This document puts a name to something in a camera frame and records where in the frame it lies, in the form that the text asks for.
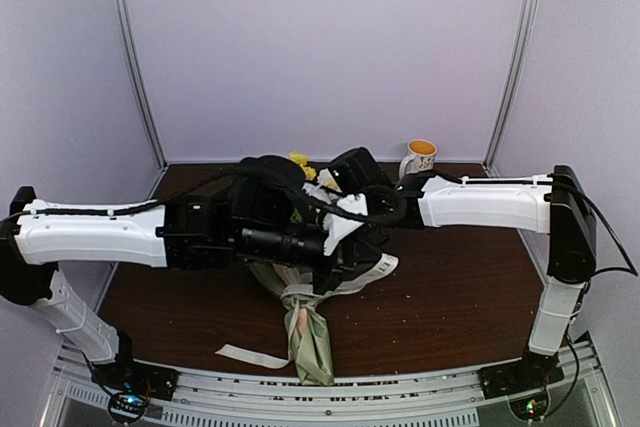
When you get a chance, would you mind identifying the right aluminium frame post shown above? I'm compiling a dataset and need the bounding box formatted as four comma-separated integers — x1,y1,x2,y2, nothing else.
482,0,539,177

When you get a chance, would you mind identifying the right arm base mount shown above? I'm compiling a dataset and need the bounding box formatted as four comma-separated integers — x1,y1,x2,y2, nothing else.
477,349,564,400

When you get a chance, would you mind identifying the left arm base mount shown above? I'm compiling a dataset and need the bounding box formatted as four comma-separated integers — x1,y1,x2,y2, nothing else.
89,330,179,401

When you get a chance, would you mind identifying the right black cable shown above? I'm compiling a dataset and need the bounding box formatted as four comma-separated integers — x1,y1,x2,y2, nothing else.
549,174,640,278

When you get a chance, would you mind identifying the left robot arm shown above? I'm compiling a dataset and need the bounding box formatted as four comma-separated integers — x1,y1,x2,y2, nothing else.
1,156,366,391

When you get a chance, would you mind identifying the bright yellow flower stem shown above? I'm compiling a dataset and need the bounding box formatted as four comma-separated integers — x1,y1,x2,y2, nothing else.
288,152,318,182

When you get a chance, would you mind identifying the white patterned mug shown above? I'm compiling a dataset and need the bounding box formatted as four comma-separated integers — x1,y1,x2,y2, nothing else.
398,139,437,178

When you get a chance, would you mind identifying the aluminium front rail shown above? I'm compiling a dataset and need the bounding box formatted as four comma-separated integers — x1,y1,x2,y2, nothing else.
35,341,622,426

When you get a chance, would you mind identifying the black cable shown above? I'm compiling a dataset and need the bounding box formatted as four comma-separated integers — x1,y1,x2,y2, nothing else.
19,166,406,228
549,174,640,278

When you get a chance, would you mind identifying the white printed ribbon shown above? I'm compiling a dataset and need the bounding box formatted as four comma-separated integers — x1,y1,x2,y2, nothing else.
216,253,398,386

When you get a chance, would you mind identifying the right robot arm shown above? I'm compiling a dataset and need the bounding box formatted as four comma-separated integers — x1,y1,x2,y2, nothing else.
374,166,596,389

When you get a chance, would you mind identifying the aluminium frame post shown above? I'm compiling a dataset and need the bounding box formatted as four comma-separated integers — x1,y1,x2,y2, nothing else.
482,0,539,177
113,0,168,169

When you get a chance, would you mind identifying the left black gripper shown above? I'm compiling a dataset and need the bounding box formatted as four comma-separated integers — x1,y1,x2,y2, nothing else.
235,220,393,297

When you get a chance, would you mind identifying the left black cable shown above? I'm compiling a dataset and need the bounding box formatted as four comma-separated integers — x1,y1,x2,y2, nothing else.
19,166,406,228

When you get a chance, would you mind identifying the left aluminium frame post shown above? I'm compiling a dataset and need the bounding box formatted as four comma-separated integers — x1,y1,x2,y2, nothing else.
113,0,168,169

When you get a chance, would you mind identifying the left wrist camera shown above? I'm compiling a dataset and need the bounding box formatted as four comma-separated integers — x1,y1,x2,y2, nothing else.
319,194,371,256

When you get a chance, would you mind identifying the green and pink wrapping paper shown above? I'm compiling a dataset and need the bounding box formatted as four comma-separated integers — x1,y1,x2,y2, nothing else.
250,263,334,387

